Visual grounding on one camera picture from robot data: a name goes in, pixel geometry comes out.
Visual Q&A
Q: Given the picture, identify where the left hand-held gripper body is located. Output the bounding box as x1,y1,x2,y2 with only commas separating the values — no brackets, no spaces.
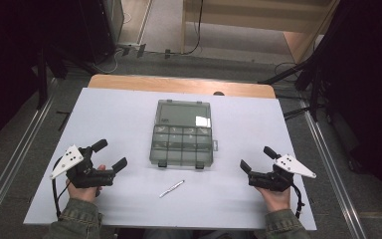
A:
49,144,116,189

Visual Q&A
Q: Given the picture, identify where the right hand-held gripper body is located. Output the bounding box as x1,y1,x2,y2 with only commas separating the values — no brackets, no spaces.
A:
248,153,317,193

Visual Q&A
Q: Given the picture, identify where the small white pen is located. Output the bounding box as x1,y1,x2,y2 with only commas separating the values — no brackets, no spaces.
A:
158,179,186,199

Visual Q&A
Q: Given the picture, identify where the clear plastic compartment box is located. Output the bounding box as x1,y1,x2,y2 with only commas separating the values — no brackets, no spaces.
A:
149,99,220,170

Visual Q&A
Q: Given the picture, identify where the person's left hand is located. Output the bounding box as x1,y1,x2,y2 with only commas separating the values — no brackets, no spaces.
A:
65,164,107,204

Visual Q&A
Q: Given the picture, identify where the person's right hand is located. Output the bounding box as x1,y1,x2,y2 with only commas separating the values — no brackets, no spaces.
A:
255,186,293,214

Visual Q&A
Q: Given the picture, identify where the white table cover board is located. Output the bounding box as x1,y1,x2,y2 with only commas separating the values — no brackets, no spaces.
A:
23,87,318,231

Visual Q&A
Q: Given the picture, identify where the white label card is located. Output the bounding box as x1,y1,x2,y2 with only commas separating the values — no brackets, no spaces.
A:
195,116,212,128

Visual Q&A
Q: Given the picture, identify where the black tripod stand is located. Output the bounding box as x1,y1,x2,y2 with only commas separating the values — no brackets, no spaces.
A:
258,54,333,123

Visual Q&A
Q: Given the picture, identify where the black metal stand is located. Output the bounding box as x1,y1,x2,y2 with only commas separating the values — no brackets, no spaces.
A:
35,41,68,112

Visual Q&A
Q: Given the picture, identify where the wooden table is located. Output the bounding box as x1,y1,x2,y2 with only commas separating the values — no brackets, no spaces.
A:
87,74,277,100

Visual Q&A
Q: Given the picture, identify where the grey metal cabinet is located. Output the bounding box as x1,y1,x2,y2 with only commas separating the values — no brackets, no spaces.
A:
101,0,125,46

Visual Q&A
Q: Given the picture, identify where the light wooden shelf unit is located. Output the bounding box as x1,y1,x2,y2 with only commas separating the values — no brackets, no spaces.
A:
179,0,342,65

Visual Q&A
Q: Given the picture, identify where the right hand-held gripper black cable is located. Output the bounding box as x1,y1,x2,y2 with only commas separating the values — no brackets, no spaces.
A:
290,183,306,220

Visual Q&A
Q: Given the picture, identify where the hand-held gripper black cable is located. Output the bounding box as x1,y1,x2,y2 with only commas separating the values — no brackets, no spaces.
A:
290,183,306,220
51,156,72,219

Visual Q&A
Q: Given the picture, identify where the left hand-held gripper black cable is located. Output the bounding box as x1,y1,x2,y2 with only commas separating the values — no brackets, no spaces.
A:
51,156,72,219

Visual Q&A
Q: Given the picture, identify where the metal floor rail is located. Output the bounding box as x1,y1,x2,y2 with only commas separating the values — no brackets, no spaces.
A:
298,99,368,239
0,95,57,227

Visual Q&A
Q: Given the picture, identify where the white floor cable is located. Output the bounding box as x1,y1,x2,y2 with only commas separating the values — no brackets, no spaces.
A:
92,49,124,76

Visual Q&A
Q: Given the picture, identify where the black hanging cable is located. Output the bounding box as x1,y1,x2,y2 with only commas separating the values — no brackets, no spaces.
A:
181,0,204,56

